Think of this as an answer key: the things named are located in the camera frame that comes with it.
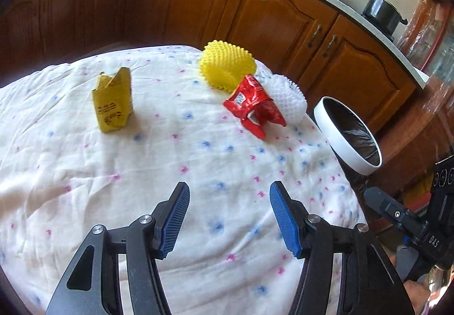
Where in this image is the white rimmed bin with black bag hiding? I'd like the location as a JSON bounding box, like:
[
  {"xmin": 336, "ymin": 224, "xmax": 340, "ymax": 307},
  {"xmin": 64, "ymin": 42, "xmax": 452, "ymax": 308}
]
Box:
[{"xmin": 314, "ymin": 96, "xmax": 383, "ymax": 176}]

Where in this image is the wooden base cabinet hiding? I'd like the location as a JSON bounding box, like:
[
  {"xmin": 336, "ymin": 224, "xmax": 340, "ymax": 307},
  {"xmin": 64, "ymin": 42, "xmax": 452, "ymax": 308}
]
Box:
[{"xmin": 0, "ymin": 0, "xmax": 418, "ymax": 132}]

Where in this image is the wooden door frame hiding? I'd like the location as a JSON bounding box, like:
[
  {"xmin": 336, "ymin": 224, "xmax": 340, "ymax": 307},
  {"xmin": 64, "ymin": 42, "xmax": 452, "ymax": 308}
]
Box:
[{"xmin": 395, "ymin": 0, "xmax": 454, "ymax": 163}]

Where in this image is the yellow foam fruit net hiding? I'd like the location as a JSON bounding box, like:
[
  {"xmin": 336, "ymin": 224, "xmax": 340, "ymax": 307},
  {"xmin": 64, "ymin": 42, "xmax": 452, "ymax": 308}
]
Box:
[{"xmin": 199, "ymin": 40, "xmax": 256, "ymax": 92}]

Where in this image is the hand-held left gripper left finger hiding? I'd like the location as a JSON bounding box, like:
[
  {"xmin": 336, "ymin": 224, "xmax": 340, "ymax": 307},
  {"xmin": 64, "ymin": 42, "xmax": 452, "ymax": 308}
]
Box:
[{"xmin": 45, "ymin": 181, "xmax": 191, "ymax": 315}]

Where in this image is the red snack wrapper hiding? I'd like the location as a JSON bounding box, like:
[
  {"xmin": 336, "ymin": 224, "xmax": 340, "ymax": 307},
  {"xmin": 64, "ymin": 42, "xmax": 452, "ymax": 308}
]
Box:
[{"xmin": 223, "ymin": 74, "xmax": 287, "ymax": 140}]

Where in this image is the yellow torn snack packet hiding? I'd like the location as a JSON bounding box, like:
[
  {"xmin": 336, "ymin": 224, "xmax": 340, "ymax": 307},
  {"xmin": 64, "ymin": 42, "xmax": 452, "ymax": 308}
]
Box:
[{"xmin": 92, "ymin": 67, "xmax": 134, "ymax": 134}]

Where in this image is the white foam fruit net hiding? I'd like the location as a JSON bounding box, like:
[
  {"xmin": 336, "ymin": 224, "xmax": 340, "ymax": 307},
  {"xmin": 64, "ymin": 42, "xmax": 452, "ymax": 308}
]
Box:
[{"xmin": 264, "ymin": 73, "xmax": 308, "ymax": 124}]

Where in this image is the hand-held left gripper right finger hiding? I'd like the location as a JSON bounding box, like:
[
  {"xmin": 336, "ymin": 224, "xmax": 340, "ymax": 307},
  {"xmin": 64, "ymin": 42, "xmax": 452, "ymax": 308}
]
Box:
[{"xmin": 270, "ymin": 180, "xmax": 415, "ymax": 315}]

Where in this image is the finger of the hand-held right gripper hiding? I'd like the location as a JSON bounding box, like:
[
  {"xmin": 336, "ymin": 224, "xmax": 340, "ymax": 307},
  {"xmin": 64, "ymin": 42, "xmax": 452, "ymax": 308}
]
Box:
[{"xmin": 363, "ymin": 186, "xmax": 426, "ymax": 248}]

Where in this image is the dark cooking pot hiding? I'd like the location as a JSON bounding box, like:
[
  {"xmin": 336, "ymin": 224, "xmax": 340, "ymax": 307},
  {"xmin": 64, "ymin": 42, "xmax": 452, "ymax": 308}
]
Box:
[{"xmin": 362, "ymin": 0, "xmax": 409, "ymax": 34}]

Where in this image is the white floral printed blanket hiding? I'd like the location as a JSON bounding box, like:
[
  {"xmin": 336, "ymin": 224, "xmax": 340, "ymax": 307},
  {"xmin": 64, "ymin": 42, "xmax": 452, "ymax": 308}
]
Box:
[{"xmin": 0, "ymin": 45, "xmax": 368, "ymax": 315}]

